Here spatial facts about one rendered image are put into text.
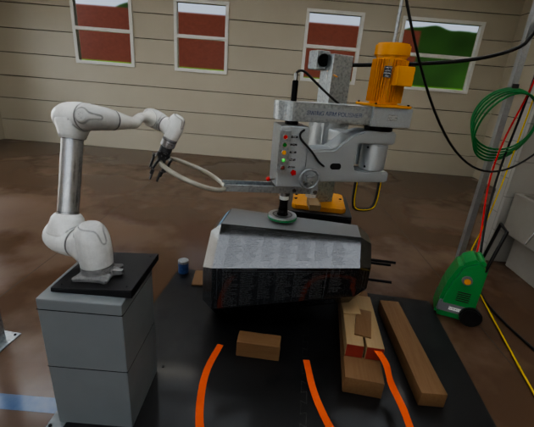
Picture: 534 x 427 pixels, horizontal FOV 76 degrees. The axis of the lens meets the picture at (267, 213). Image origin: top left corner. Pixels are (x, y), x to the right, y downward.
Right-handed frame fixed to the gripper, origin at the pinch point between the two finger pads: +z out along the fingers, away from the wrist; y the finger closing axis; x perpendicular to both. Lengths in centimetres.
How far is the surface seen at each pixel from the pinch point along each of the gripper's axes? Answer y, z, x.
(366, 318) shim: 153, 29, -86
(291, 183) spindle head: 81, -32, -27
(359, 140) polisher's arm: 111, -80, -34
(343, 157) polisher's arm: 106, -65, -33
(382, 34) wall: 461, -331, 428
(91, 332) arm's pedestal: -22, 60, -78
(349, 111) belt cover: 93, -93, -30
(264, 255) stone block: 78, 19, -42
